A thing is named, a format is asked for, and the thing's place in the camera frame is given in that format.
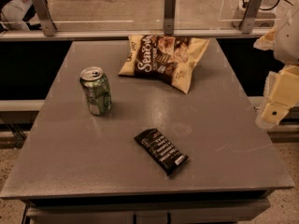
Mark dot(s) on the clear acrylic barrier panel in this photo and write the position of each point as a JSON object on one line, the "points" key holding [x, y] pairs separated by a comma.
{"points": [[192, 17]]}

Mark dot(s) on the green soda can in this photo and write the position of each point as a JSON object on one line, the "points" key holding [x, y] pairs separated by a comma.
{"points": [[95, 85]]}

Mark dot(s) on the black snack bar wrapper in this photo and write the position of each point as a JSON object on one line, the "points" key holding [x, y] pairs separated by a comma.
{"points": [[167, 155]]}

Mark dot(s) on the middle metal bracket post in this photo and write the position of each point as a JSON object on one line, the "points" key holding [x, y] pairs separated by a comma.
{"points": [[169, 16]]}

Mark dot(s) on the left metal bracket post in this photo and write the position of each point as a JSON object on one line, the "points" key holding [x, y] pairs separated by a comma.
{"points": [[42, 11]]}

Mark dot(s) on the yellow brown chip bag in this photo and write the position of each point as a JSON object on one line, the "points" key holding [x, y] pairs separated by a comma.
{"points": [[169, 58]]}

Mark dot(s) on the right metal bracket post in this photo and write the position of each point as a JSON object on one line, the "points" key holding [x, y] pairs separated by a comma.
{"points": [[247, 24]]}

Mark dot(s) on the metal bracket post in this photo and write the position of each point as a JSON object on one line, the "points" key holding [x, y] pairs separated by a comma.
{"points": [[247, 24], [42, 11], [169, 16]]}

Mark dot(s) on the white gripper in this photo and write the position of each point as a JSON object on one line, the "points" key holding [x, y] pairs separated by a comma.
{"points": [[288, 41]]}

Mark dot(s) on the white device with cable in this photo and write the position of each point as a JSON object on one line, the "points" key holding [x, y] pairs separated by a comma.
{"points": [[266, 15]]}

